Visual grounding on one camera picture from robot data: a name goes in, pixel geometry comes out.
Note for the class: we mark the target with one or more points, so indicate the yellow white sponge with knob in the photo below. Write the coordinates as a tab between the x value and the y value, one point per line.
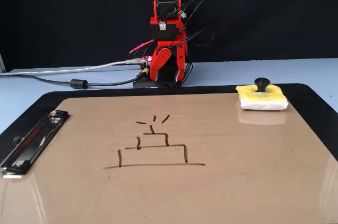
264	103

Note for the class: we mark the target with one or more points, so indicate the brown clipboard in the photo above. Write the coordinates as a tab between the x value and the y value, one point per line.
211	181

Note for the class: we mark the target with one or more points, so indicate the black mat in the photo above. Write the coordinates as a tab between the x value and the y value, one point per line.
105	93

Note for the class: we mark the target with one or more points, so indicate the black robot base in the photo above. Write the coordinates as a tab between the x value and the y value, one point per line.
142	84

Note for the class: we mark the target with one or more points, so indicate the metal clipboard clip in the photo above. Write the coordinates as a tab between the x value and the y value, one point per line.
31	142

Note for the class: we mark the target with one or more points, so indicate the black backdrop cloth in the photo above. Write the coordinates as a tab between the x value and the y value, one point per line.
52	10

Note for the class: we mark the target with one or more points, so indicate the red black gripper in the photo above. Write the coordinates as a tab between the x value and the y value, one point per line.
163	31

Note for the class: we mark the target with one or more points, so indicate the controller circuit board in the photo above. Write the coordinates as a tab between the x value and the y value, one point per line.
146	60

